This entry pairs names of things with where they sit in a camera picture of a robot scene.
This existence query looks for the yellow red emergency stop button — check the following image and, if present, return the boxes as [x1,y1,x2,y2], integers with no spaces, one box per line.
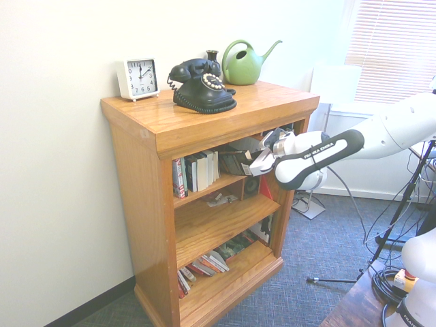
[393,268,420,294]

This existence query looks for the black glossy vase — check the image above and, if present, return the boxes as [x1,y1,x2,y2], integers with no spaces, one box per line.
[205,50,221,74]

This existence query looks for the dark camouflage cover book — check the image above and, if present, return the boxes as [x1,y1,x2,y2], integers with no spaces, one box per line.
[214,234,256,262]

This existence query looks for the black tripod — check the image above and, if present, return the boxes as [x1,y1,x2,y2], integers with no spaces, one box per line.
[306,136,436,284]

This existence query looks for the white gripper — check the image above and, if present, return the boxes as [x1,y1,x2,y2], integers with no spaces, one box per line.
[243,133,279,177]

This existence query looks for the white paged paperback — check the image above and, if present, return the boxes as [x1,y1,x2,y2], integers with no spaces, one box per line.
[211,149,221,181]
[196,153,209,192]
[204,150,216,187]

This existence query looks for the red folder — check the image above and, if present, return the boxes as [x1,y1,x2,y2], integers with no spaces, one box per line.
[260,175,274,202]

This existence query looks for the grey round speaker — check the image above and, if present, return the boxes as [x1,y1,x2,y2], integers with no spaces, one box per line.
[243,176,262,198]

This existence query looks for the white shade floor lamp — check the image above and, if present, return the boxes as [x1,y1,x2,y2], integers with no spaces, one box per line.
[292,64,362,221]

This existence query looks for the black power cord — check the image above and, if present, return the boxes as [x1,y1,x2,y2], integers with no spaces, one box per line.
[290,189,311,209]

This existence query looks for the green plastic watering can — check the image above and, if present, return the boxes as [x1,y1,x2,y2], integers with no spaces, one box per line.
[221,39,283,86]

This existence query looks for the black rotary telephone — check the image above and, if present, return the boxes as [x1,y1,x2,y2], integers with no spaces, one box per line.
[166,58,238,115]

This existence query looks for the thick red black paperback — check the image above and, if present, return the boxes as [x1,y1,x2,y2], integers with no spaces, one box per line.
[217,151,260,177]

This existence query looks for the red spine book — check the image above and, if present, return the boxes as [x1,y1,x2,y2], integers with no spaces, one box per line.
[172,158,181,199]

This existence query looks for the white window blinds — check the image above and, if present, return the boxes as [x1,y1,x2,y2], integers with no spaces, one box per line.
[344,0,436,105]

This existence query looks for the dark wooden table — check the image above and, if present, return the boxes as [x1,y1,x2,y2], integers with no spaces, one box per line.
[318,260,406,327]

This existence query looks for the wooden oak bookshelf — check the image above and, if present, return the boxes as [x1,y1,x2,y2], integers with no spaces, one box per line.
[100,80,321,327]

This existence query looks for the white square alarm clock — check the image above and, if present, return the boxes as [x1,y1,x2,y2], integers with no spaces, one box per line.
[115,57,161,102]

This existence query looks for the black coiled cable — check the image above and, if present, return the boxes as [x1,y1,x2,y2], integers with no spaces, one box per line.
[372,265,409,307]

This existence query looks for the white red thin book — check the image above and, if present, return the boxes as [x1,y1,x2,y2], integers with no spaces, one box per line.
[176,272,191,300]

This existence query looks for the white illustrated large book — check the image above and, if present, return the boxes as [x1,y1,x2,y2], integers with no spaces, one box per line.
[250,214,273,247]

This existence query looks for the orange white thin book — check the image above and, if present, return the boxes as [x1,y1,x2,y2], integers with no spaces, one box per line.
[200,251,231,273]

